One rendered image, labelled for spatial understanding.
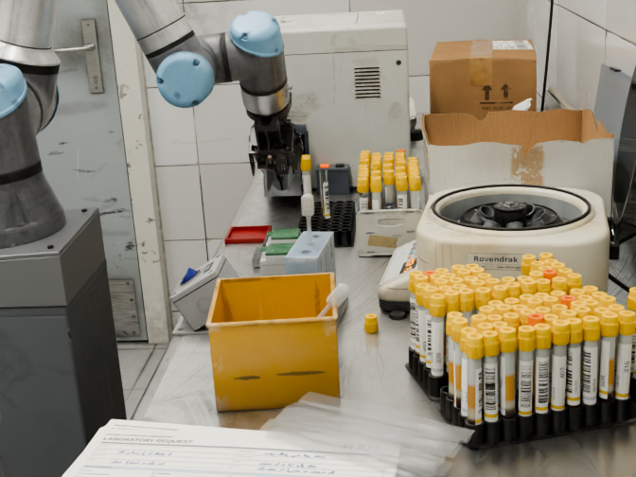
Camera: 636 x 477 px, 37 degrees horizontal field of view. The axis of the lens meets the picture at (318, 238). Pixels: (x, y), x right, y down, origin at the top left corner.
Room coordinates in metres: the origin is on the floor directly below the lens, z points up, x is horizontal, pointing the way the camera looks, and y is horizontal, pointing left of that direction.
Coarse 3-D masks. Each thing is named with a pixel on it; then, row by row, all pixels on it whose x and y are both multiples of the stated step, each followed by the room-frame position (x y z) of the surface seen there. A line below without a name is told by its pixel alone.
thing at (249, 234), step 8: (232, 232) 1.50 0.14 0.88; (240, 232) 1.50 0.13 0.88; (248, 232) 1.50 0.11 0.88; (256, 232) 1.49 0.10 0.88; (264, 232) 1.49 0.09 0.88; (224, 240) 1.45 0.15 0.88; (232, 240) 1.45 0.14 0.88; (240, 240) 1.45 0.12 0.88; (248, 240) 1.44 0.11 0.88; (256, 240) 1.44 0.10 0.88
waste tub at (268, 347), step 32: (224, 288) 1.02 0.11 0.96; (256, 288) 1.02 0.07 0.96; (288, 288) 1.02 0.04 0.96; (320, 288) 1.02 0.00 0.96; (224, 320) 1.02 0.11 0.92; (256, 320) 1.02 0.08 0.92; (288, 320) 0.89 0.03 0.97; (320, 320) 0.89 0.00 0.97; (224, 352) 0.89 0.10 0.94; (256, 352) 0.89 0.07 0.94; (288, 352) 0.89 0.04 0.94; (320, 352) 0.89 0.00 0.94; (224, 384) 0.89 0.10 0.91; (256, 384) 0.89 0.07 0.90; (288, 384) 0.89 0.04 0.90; (320, 384) 0.89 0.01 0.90
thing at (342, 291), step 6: (336, 288) 0.92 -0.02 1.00; (342, 288) 0.92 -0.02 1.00; (348, 288) 0.92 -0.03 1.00; (330, 294) 0.92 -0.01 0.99; (336, 294) 0.92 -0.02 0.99; (342, 294) 0.91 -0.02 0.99; (348, 294) 0.92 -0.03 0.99; (330, 300) 0.92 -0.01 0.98; (336, 300) 0.92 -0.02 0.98; (342, 300) 0.92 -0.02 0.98; (336, 306) 0.92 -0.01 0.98
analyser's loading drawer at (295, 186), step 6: (300, 162) 1.74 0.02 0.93; (300, 168) 1.70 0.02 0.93; (300, 174) 1.70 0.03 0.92; (264, 180) 1.64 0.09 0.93; (294, 180) 1.64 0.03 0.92; (300, 180) 1.64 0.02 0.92; (264, 186) 1.64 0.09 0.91; (294, 186) 1.64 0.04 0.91; (300, 186) 1.64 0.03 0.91; (264, 192) 1.64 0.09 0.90; (270, 192) 1.64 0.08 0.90; (276, 192) 1.64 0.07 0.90; (282, 192) 1.64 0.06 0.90; (288, 192) 1.64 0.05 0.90; (294, 192) 1.64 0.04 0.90; (300, 192) 1.64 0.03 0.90
